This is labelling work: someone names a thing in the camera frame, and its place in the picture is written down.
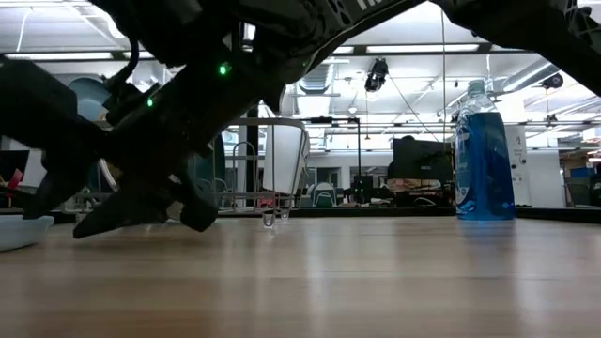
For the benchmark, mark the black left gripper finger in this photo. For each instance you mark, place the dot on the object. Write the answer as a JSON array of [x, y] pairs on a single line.
[[56, 188]]

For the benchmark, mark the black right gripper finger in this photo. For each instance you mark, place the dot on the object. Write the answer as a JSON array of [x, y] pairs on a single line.
[[202, 206], [127, 211]]

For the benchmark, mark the beige plate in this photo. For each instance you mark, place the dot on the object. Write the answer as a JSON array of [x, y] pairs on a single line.
[[107, 173]]

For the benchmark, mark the dark green plate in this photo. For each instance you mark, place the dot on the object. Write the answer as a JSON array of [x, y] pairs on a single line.
[[217, 164]]

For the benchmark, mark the large blue plate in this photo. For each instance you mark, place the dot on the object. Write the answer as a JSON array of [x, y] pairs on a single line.
[[89, 96]]

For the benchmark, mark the light blue plate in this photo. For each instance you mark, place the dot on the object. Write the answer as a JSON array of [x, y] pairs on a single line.
[[21, 230]]

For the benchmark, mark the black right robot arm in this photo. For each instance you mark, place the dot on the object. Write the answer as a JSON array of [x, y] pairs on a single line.
[[328, 23]]

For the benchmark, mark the translucent plastic utensil caddy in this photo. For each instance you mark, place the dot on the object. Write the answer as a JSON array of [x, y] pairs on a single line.
[[284, 159]]

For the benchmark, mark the black computer monitor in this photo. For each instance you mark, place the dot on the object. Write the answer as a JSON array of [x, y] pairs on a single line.
[[422, 159]]

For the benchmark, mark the blue dish soap bottle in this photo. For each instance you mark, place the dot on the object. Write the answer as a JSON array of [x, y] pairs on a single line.
[[488, 159]]

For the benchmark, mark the white cabinet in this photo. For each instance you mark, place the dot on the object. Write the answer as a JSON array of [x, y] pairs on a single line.
[[519, 164]]

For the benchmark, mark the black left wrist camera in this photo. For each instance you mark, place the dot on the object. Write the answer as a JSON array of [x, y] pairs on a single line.
[[131, 105]]

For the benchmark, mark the black table edge rail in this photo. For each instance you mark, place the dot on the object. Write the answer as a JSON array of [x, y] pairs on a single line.
[[375, 212]]

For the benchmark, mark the black ceiling camera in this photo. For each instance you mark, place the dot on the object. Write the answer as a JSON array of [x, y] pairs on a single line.
[[553, 81], [377, 75]]

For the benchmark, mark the black overhead frame bar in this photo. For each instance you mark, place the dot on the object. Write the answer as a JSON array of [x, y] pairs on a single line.
[[422, 48]]

